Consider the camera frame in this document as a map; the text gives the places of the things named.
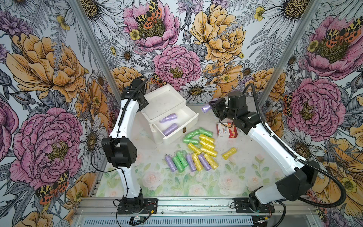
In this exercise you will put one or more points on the left aluminium corner post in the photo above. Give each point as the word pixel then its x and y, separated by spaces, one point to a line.
pixel 94 44

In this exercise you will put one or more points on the white drawer cabinet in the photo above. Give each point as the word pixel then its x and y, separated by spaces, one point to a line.
pixel 161 102

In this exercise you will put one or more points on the red white cardboard box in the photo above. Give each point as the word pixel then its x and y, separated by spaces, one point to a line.
pixel 226 130

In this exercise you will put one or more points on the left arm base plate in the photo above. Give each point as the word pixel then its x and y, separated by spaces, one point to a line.
pixel 137 206

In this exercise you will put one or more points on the white pulled-out drawer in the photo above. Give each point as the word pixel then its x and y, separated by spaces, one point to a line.
pixel 186 120

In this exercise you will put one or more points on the aluminium corner post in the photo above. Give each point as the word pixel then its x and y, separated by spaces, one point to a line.
pixel 304 23
pixel 94 44

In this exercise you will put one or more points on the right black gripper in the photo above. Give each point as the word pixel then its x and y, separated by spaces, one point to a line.
pixel 215 107

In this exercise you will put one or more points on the green trash bag roll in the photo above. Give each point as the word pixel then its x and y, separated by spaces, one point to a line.
pixel 192 134
pixel 190 140
pixel 182 159
pixel 205 132
pixel 178 164

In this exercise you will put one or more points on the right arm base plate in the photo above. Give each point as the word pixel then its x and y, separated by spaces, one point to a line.
pixel 251 205

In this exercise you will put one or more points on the purple trash bag roll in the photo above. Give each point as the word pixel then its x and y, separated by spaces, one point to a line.
pixel 206 108
pixel 168 118
pixel 170 129
pixel 170 163
pixel 191 162

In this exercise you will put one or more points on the right aluminium corner post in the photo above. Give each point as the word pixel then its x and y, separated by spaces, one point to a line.
pixel 304 23

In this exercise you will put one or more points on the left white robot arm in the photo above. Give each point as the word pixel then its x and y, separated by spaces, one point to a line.
pixel 118 147

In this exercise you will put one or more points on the aluminium front rail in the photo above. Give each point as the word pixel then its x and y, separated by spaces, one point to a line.
pixel 167 206

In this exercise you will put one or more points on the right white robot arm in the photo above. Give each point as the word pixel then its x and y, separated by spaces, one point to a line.
pixel 299 177

